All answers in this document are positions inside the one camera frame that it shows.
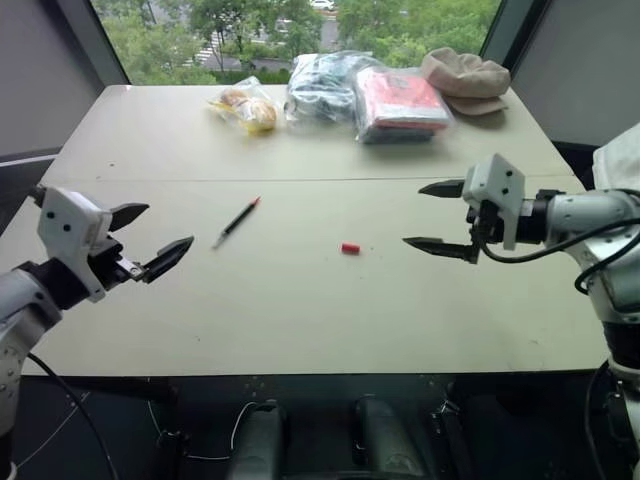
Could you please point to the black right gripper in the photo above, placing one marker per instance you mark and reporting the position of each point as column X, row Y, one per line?
column 482, row 225

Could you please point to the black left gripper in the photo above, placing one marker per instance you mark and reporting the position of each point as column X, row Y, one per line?
column 111, row 260

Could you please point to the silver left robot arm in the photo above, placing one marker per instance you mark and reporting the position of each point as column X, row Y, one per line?
column 22, row 305

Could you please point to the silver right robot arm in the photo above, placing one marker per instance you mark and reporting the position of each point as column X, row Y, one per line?
column 597, row 220

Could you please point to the black pen with red tip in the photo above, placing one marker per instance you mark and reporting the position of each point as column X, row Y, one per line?
column 236, row 223

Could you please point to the red pen cap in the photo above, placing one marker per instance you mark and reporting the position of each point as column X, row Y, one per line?
column 350, row 248

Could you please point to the beige flat cap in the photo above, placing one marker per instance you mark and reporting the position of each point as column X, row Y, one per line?
column 467, row 80

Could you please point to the clear bag with red package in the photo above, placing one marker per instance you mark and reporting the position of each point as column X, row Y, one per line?
column 400, row 102

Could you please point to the clear bag of bread rolls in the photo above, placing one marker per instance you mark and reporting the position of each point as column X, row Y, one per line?
column 247, row 110

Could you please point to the clear bag of dark items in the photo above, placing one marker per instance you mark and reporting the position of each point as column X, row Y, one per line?
column 320, row 87

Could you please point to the white cloth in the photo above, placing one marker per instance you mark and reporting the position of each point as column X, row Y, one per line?
column 620, row 162

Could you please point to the dark rounded robot leg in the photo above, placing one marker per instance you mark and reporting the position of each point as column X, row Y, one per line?
column 255, row 440
column 387, row 435

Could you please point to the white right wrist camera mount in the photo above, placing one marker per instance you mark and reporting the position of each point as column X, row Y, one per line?
column 495, row 192

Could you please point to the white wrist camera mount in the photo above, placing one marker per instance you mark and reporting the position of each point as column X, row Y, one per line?
column 495, row 192
column 67, row 220

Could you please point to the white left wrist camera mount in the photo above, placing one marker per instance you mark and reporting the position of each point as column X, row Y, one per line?
column 67, row 220

